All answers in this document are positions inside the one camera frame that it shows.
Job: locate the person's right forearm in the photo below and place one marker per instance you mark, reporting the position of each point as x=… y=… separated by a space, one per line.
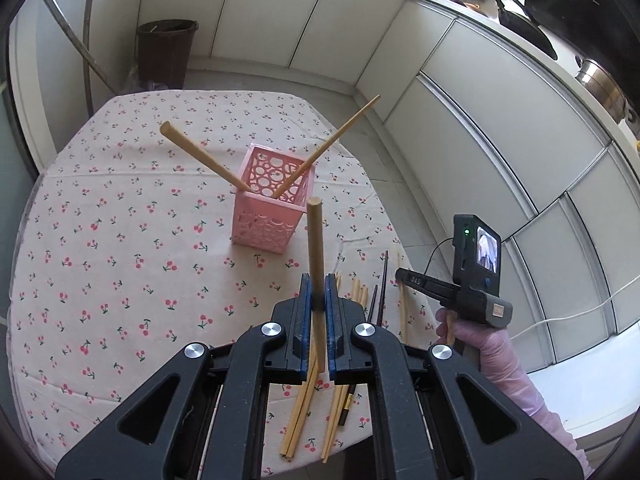
x=545 y=410

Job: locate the person's right hand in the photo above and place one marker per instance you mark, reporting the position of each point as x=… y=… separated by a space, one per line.
x=480 y=345

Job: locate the black chopstick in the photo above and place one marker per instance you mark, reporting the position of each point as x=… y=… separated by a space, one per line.
x=383 y=285
x=372 y=302

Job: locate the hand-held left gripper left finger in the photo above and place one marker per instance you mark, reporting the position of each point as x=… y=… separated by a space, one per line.
x=306 y=320

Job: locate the clear plastic bag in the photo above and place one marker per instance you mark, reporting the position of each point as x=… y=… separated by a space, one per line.
x=134 y=80

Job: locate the cherry print tablecloth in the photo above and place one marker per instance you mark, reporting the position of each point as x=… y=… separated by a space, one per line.
x=125 y=260

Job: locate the thin metal pole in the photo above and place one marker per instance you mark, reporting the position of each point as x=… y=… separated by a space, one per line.
x=86 y=60

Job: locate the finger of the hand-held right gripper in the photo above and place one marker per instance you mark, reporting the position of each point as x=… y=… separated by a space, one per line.
x=425 y=286

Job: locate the steel pot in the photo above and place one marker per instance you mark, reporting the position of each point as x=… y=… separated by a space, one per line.
x=600 y=87

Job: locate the brown trash bin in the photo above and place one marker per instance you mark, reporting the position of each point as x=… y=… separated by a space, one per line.
x=165 y=55

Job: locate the round wooden chopstick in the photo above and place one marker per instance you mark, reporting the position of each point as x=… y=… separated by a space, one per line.
x=200 y=154
x=316 y=250
x=340 y=132

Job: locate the pink perforated chopstick basket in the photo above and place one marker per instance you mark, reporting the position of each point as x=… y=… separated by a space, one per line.
x=260 y=225

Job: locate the dark brown chopstick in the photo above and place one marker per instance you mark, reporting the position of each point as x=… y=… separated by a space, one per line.
x=346 y=407

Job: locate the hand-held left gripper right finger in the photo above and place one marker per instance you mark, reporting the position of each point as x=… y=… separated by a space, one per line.
x=330 y=320

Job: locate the white kitchen cabinets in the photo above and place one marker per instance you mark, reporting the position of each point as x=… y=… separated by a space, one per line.
x=475 y=110

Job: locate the black wok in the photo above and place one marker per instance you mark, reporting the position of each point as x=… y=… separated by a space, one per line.
x=525 y=30

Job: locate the pile of wooden chopsticks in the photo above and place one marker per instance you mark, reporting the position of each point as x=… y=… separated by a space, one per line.
x=296 y=410

